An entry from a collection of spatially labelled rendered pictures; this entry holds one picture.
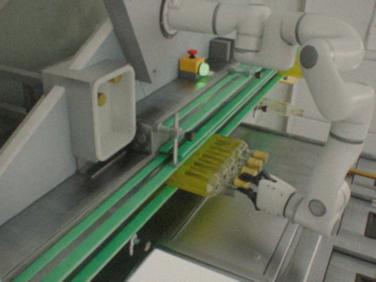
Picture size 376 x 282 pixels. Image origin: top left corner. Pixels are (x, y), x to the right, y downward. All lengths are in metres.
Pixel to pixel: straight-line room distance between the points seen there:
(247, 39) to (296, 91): 6.29
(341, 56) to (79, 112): 0.64
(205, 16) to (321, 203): 0.61
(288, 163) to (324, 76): 0.80
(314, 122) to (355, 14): 1.93
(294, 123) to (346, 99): 6.77
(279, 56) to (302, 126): 6.58
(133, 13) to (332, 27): 0.50
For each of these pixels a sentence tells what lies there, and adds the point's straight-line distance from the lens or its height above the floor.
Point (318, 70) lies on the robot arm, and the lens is 0.97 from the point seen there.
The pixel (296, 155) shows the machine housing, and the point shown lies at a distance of 1.78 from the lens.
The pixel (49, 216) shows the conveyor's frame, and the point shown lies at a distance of 1.05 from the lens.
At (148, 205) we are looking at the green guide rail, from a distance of 1.20.
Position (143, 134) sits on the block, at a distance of 1.24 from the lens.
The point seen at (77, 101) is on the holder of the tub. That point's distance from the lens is 1.07.
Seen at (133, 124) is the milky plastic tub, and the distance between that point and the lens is 1.21.
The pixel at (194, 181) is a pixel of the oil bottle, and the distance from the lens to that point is 1.22.
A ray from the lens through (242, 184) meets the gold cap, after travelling 1.25.
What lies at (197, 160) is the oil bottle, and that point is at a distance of 1.29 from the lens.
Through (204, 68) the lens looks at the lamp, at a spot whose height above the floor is 0.85.
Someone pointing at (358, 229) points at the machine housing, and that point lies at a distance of 1.47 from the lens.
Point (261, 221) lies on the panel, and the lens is 1.33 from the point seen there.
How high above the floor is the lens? 1.44
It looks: 23 degrees down
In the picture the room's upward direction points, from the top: 105 degrees clockwise
